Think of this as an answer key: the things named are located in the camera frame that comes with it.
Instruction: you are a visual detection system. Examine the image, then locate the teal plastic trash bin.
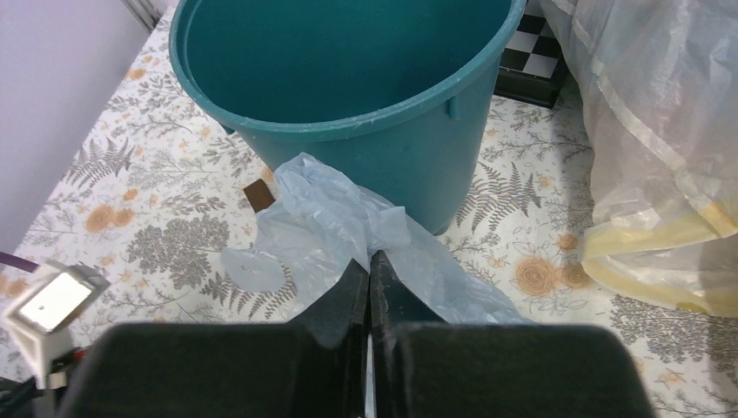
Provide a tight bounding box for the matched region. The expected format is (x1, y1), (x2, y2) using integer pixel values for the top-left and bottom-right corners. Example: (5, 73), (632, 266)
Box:
(169, 0), (525, 235)

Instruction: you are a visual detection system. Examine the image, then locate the light blue plastic trash bag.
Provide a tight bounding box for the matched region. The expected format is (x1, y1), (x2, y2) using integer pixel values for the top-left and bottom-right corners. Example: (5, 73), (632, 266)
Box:
(221, 153), (527, 324)

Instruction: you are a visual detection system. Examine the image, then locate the yellowish crumpled plastic bag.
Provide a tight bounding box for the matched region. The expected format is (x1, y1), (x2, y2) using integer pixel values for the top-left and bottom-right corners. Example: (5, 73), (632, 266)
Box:
(541, 1), (737, 318)

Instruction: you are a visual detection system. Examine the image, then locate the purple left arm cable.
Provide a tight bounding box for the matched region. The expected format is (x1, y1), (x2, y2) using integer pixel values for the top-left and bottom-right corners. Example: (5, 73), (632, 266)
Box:
(0, 251), (42, 275)

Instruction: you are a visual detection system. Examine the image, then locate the small brown block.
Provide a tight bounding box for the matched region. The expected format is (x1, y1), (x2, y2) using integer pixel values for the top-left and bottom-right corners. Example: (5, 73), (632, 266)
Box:
(243, 179), (276, 213)

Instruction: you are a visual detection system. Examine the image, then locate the black white checkered board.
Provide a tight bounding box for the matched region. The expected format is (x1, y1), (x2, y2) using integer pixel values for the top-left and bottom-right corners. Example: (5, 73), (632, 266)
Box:
(494, 10), (569, 109)

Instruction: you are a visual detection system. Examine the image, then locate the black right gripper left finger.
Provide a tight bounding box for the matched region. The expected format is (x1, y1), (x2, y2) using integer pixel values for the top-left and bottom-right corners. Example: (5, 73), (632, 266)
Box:
(58, 261), (369, 417)

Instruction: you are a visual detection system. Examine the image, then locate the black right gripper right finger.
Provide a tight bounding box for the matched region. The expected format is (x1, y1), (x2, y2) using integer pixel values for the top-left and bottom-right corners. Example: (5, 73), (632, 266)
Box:
(370, 252), (654, 417)

